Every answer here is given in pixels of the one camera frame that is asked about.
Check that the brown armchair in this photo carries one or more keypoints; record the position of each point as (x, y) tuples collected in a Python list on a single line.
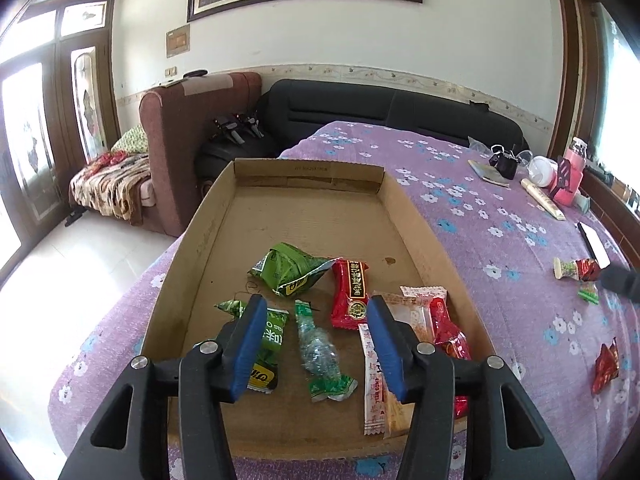
[(175, 135)]

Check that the green yellow-label snack packet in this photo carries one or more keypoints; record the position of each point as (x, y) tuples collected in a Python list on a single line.
[(272, 340)]

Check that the black binder clips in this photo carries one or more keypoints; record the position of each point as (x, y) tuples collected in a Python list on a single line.
[(504, 165)]

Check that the black remote control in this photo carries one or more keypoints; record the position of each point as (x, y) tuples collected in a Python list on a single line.
[(196, 73)]

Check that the brown patterned blanket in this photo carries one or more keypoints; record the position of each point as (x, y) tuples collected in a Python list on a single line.
[(107, 185)]

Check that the clear plastic cup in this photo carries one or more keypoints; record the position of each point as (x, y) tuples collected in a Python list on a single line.
[(523, 156)]

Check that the green pillow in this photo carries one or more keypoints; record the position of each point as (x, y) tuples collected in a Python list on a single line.
[(131, 140)]

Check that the clear plastic bag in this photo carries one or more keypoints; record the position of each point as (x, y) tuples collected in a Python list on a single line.
[(479, 144)]

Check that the wide white red snack packet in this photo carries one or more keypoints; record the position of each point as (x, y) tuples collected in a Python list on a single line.
[(447, 330)]

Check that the olive booklet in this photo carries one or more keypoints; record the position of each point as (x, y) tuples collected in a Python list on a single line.
[(487, 173)]

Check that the pink bottle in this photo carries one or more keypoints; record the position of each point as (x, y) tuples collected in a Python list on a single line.
[(575, 170)]

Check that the pale teal cloth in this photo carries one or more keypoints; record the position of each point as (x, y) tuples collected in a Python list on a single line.
[(582, 203)]

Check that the red foil snack packet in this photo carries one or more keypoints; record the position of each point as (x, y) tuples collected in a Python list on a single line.
[(589, 270), (606, 367)]

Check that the cream tube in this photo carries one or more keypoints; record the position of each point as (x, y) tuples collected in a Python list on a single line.
[(542, 199)]

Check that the wall socket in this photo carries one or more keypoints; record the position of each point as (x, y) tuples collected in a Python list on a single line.
[(171, 71)]

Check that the red gold-label snack packet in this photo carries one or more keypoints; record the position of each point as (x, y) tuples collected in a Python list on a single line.
[(350, 290)]

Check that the small green candy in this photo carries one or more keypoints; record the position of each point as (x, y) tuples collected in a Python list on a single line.
[(589, 292)]

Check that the clear yellow wafer packet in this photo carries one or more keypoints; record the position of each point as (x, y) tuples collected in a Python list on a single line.
[(412, 317)]

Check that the black phone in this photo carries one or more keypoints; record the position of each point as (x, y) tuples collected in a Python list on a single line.
[(594, 245)]

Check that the spare black gripper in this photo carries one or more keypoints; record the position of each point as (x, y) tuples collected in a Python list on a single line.
[(250, 125), (227, 131)]

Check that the white round jar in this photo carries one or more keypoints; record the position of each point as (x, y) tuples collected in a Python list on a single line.
[(541, 171)]

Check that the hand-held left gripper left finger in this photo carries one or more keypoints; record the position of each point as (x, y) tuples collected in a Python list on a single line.
[(250, 345)]

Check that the wooden glass door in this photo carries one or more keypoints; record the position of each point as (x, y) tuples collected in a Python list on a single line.
[(50, 110)]

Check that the brown wall panel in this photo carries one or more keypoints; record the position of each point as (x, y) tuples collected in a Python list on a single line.
[(178, 41)]

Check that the purple floral blanket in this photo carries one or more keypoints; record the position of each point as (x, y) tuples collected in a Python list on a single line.
[(500, 310)]

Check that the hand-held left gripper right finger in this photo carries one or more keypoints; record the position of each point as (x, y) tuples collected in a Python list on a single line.
[(387, 355)]

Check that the wooden framed window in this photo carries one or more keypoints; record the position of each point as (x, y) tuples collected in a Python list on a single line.
[(617, 85)]

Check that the black pink-dotted holder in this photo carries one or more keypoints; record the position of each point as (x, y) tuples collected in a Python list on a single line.
[(562, 177)]

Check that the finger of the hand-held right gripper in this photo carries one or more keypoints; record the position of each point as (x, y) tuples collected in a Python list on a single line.
[(622, 282)]

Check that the wooden headboard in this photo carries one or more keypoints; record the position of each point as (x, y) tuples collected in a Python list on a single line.
[(615, 192)]

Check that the black sofa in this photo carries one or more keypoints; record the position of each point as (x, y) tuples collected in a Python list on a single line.
[(350, 102)]

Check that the cardboard box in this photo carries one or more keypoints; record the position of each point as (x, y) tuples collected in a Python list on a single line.
[(300, 215)]

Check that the clear green-ended candy packet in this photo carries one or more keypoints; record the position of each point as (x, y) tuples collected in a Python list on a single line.
[(315, 350)]

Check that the dark slippers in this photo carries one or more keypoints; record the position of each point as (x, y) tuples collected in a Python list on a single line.
[(75, 217)]

